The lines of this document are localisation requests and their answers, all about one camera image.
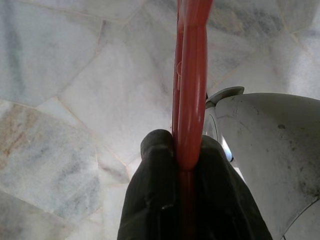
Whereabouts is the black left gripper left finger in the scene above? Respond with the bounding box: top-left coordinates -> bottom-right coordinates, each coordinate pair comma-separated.
117,128 -> 183,240

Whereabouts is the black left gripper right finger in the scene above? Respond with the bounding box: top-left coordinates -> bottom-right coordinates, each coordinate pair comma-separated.
192,136 -> 273,240

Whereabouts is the red plastic hanger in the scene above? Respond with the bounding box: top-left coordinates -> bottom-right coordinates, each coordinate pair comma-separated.
171,0 -> 216,176

